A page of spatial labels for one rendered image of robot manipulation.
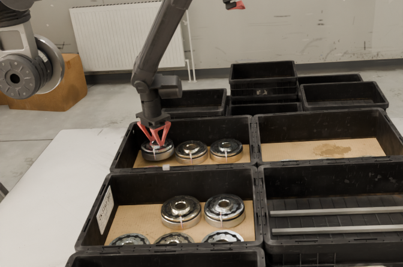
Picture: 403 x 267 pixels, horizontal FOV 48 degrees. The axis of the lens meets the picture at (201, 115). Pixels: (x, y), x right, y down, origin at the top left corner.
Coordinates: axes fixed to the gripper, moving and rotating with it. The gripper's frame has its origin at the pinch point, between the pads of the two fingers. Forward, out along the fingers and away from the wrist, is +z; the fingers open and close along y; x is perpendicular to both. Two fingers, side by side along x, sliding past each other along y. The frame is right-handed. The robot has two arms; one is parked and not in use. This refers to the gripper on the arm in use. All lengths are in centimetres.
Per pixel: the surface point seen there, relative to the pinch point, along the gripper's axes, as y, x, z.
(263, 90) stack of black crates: 60, -115, 33
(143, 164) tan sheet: 1.2, 5.4, 6.4
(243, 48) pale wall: 182, -221, 50
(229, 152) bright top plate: -18.5, -13.8, 3.8
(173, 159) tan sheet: -3.8, -2.6, 6.4
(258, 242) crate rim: -57, 15, -1
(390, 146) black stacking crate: -54, -44, 3
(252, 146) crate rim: -28.4, -13.9, -1.6
